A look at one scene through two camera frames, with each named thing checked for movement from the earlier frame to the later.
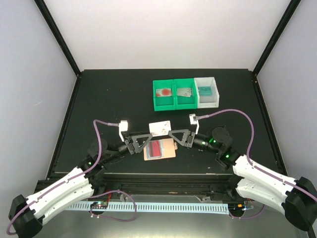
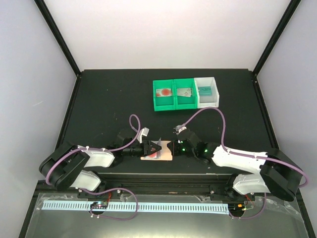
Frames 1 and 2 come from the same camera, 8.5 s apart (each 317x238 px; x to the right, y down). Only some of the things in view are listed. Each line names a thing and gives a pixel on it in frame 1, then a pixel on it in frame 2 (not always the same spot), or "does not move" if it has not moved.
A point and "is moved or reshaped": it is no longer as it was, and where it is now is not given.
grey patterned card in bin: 184,92 does not move
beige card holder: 170,148 is moved or reshaped
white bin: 210,101 does not move
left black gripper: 131,136 to 146,147
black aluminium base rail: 160,184 does not move
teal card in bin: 205,90 does not move
